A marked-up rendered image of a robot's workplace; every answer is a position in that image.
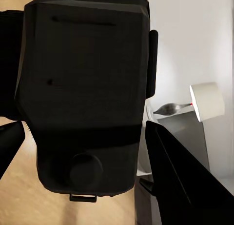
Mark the digital camera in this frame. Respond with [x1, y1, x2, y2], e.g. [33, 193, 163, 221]
[0, 0, 159, 203]

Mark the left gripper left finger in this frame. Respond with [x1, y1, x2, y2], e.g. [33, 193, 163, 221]
[0, 121, 25, 179]

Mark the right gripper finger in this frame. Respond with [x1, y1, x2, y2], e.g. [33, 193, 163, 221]
[139, 178, 157, 200]

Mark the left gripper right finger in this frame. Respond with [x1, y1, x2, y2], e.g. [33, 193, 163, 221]
[145, 120, 234, 225]

